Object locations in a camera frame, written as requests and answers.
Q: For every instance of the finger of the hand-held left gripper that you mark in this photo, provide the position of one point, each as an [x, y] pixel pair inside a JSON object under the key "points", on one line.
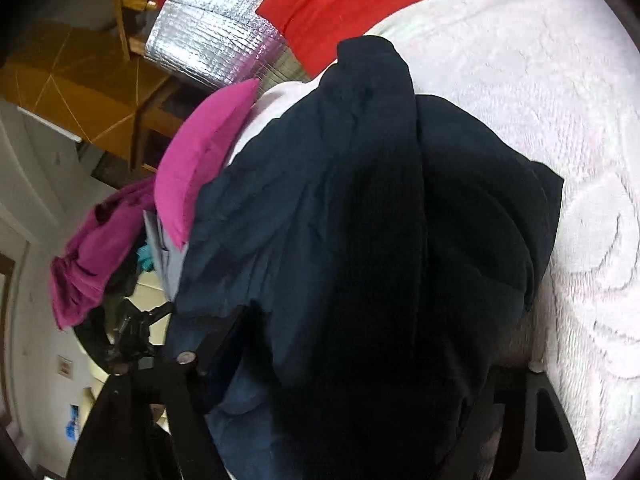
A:
{"points": [[135, 332]]}

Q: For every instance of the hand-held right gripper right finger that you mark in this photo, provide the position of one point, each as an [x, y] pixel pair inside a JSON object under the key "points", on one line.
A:
{"points": [[527, 410]]}

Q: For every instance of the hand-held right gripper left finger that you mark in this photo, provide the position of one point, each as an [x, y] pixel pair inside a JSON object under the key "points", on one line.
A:
{"points": [[215, 345]]}

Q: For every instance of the navy blue padded jacket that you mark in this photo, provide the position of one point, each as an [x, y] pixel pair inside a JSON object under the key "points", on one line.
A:
{"points": [[350, 260]]}

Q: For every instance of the black garment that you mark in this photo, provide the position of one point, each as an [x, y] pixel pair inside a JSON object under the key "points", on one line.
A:
{"points": [[92, 330]]}

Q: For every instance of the grey garment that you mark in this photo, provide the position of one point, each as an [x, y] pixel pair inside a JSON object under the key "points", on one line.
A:
{"points": [[165, 265]]}

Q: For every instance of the teal garment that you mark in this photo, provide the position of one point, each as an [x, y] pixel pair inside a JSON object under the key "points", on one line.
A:
{"points": [[145, 259]]}

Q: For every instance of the magenta garment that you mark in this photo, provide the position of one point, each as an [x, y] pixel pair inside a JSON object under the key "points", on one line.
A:
{"points": [[95, 260]]}

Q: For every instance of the pink pillow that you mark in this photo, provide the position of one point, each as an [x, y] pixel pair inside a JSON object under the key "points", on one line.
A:
{"points": [[200, 160]]}

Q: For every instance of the silver insulation foil sheet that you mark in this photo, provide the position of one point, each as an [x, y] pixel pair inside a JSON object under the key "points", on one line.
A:
{"points": [[210, 35]]}

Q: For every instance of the wooden chair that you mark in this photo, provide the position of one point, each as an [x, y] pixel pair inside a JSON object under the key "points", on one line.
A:
{"points": [[120, 20]]}

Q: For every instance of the white textured blanket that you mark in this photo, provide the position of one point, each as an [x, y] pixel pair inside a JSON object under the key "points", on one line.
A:
{"points": [[550, 85]]}

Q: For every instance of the red pillow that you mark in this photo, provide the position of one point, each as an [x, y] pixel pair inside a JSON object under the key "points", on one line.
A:
{"points": [[340, 5]]}

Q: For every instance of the white wall socket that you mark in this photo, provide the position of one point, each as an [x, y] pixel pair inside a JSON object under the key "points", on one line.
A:
{"points": [[64, 366]]}

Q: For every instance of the blue wall sticker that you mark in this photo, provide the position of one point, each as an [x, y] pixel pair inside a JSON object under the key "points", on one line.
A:
{"points": [[71, 422]]}

